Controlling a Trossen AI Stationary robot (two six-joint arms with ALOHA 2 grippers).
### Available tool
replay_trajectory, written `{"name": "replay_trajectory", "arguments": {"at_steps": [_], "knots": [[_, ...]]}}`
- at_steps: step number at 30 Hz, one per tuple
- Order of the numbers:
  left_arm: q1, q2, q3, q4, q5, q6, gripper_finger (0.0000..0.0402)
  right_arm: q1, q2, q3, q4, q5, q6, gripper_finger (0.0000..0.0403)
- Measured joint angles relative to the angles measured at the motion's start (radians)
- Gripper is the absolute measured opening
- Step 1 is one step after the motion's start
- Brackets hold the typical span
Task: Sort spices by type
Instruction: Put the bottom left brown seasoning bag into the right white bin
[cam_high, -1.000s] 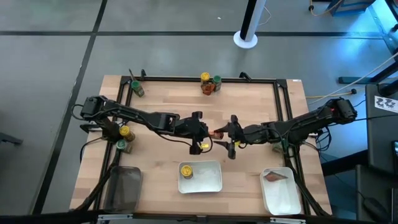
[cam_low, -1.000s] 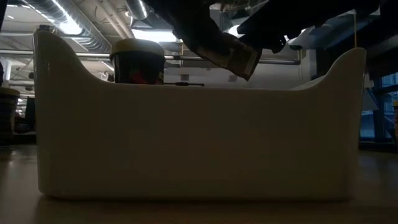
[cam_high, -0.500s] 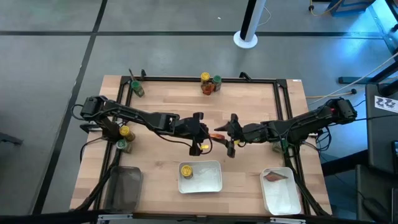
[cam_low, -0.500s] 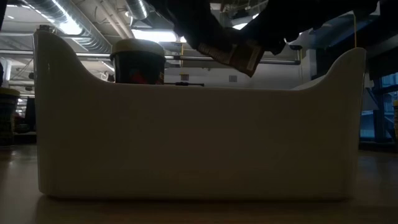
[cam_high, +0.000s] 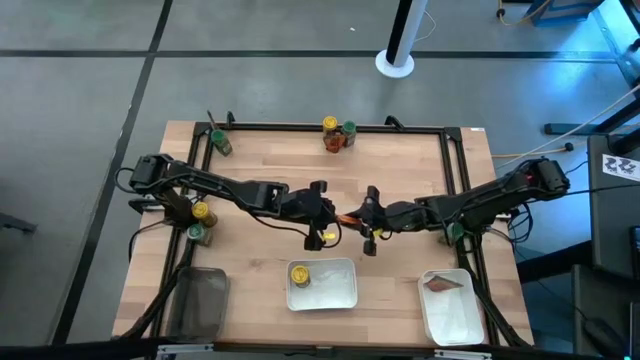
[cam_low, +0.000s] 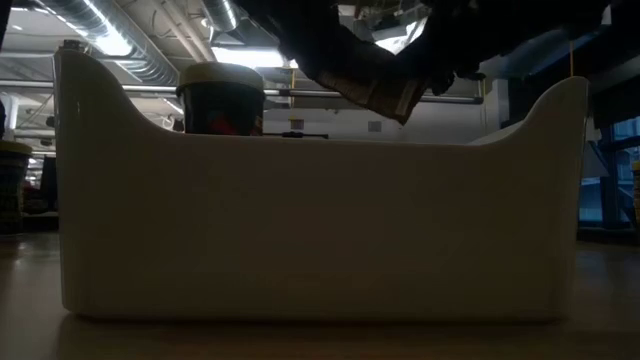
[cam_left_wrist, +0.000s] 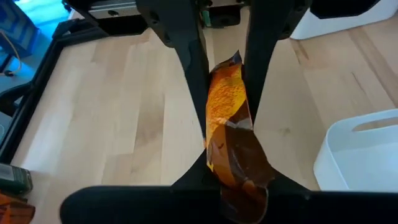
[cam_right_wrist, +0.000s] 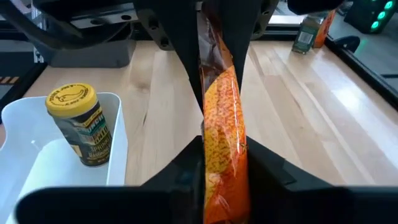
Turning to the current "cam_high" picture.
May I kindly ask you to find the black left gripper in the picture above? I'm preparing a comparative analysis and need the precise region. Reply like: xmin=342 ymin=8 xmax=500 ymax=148
xmin=278 ymin=179 xmax=347 ymax=252

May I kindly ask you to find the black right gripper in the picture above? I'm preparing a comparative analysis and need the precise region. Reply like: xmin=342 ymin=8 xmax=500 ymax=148
xmin=349 ymin=185 xmax=419 ymax=257

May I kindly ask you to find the green-lid spice jar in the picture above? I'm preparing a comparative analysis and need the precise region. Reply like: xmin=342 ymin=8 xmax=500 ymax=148
xmin=209 ymin=128 xmax=234 ymax=158
xmin=439 ymin=221 xmax=466 ymax=246
xmin=341 ymin=120 xmax=358 ymax=149
xmin=186 ymin=222 xmax=214 ymax=247

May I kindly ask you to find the white plastic bin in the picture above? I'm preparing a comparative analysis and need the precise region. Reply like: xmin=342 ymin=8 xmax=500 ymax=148
xmin=417 ymin=268 xmax=486 ymax=347
xmin=285 ymin=257 xmax=359 ymax=312

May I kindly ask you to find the smoky grey plastic bin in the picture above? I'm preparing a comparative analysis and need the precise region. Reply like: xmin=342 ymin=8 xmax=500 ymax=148
xmin=166 ymin=266 xmax=230 ymax=344

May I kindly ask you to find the black desk foot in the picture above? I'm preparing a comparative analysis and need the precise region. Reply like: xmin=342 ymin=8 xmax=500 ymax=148
xmin=543 ymin=97 xmax=640 ymax=157

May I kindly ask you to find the black side table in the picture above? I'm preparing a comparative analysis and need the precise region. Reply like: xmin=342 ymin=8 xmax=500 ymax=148
xmin=572 ymin=264 xmax=640 ymax=360

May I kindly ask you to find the black desk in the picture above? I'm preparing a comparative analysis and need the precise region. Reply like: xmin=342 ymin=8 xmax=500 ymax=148
xmin=587 ymin=133 xmax=640 ymax=281

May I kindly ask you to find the white printed paper tag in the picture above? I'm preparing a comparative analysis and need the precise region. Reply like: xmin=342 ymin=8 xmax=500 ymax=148
xmin=602 ymin=153 xmax=640 ymax=182

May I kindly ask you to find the black aluminium crossbar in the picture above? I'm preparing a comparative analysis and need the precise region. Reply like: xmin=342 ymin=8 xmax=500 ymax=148
xmin=0 ymin=337 xmax=601 ymax=360

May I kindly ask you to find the black floor stand foot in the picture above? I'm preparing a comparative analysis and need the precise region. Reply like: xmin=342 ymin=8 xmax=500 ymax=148
xmin=0 ymin=212 xmax=39 ymax=235

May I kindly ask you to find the black aluminium table frame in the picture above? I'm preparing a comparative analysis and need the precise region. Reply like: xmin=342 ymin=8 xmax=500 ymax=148
xmin=117 ymin=121 xmax=534 ymax=350

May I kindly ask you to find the black cable bundle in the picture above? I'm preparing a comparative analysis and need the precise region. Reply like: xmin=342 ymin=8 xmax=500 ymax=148
xmin=457 ymin=244 xmax=532 ymax=349
xmin=118 ymin=234 xmax=201 ymax=342

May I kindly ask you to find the black cable tangle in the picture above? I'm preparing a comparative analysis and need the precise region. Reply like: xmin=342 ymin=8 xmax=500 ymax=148
xmin=499 ymin=192 xmax=536 ymax=247

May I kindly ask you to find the black and white post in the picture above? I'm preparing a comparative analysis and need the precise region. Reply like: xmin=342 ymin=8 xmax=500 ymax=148
xmin=374 ymin=0 xmax=430 ymax=80

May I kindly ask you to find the cream floor cable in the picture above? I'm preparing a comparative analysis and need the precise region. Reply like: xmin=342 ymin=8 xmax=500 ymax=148
xmin=492 ymin=83 xmax=640 ymax=171

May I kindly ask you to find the yellow floor cable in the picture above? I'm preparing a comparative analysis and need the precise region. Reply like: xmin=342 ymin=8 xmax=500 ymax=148
xmin=496 ymin=0 xmax=554 ymax=27

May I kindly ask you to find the blue metal desk frame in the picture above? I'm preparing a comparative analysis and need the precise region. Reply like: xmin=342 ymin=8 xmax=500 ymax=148
xmin=528 ymin=0 xmax=640 ymax=94

